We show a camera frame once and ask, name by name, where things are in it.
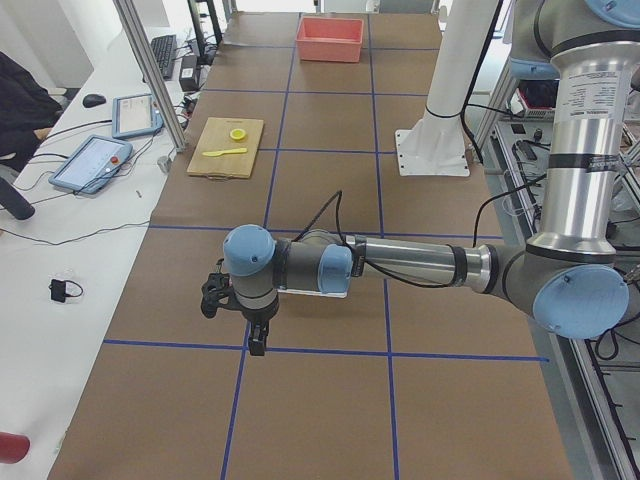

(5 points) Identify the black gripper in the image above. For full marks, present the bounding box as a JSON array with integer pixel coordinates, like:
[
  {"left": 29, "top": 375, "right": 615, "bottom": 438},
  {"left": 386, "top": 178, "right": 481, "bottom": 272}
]
[{"left": 241, "top": 302, "right": 278, "bottom": 356}]

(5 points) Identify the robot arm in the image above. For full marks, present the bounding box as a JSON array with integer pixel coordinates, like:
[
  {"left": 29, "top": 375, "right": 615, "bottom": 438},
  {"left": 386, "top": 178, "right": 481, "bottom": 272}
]
[{"left": 201, "top": 1, "right": 639, "bottom": 356}]

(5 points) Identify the yellow plastic knife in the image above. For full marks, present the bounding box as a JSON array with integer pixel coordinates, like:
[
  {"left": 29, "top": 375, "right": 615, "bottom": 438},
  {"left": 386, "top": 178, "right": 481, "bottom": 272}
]
[{"left": 201, "top": 147, "right": 248, "bottom": 158}]

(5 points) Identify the wooden cutting board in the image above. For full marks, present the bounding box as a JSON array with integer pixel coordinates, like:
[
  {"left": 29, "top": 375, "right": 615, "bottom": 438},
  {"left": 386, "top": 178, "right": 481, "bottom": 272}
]
[{"left": 187, "top": 117, "right": 265, "bottom": 179}]

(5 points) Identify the yellow lemon slice toy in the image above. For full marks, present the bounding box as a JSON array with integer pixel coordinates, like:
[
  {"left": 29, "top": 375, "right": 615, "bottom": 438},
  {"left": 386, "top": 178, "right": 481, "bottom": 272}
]
[{"left": 229, "top": 128, "right": 247, "bottom": 141}]

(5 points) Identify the small black clip device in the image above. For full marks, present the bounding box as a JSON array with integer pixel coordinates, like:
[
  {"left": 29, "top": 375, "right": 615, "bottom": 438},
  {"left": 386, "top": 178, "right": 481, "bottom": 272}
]
[{"left": 49, "top": 279, "right": 84, "bottom": 303}]

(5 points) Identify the blue teach pendant near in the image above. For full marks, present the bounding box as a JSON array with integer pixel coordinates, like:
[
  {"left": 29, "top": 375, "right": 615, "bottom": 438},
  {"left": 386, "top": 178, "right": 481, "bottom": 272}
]
[{"left": 48, "top": 135, "right": 133, "bottom": 195}]

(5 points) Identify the blue teach pendant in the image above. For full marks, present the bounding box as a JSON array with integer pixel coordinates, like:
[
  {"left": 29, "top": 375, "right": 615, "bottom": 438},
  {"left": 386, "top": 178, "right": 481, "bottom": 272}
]
[
  {"left": 48, "top": 135, "right": 133, "bottom": 195},
  {"left": 112, "top": 94, "right": 163, "bottom": 140}
]

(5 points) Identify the blue teach pendant far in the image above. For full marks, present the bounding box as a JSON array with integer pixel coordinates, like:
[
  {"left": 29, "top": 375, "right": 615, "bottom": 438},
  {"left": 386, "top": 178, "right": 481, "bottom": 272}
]
[{"left": 112, "top": 94, "right": 163, "bottom": 140}]

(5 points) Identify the black power adapter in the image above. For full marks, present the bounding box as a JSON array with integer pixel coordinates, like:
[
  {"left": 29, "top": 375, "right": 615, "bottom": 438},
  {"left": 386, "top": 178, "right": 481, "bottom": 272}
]
[{"left": 179, "top": 55, "right": 200, "bottom": 92}]

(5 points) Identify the red cylinder bottle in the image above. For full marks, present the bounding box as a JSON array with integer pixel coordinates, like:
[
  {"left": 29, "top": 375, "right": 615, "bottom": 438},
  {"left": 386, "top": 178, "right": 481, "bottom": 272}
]
[{"left": 0, "top": 432, "right": 31, "bottom": 464}]

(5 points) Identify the black computer mouse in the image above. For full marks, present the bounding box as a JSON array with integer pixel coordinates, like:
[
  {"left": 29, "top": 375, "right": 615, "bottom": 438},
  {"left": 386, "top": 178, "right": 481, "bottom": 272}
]
[{"left": 82, "top": 94, "right": 106, "bottom": 108}]

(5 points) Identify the pink plastic bin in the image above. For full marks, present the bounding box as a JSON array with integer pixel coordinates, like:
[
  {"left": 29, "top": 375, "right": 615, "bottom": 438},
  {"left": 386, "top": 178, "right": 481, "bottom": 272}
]
[{"left": 296, "top": 16, "right": 364, "bottom": 63}]

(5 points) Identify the black keyboard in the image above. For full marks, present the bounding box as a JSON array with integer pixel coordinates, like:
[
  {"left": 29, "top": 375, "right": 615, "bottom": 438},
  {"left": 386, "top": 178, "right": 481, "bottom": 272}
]
[{"left": 150, "top": 35, "right": 177, "bottom": 80}]

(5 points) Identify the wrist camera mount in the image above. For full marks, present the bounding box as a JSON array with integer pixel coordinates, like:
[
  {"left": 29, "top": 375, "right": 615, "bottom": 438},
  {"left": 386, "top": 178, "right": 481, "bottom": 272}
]
[{"left": 201, "top": 258, "right": 239, "bottom": 319}]

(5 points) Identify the white pedestal column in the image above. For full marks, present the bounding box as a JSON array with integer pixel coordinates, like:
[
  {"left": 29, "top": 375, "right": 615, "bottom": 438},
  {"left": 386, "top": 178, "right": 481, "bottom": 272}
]
[{"left": 395, "top": 0, "right": 502, "bottom": 177}]

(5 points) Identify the aluminium frame post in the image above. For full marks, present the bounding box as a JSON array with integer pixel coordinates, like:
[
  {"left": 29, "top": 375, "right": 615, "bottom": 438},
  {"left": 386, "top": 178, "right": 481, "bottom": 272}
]
[{"left": 113, "top": 0, "right": 187, "bottom": 153}]

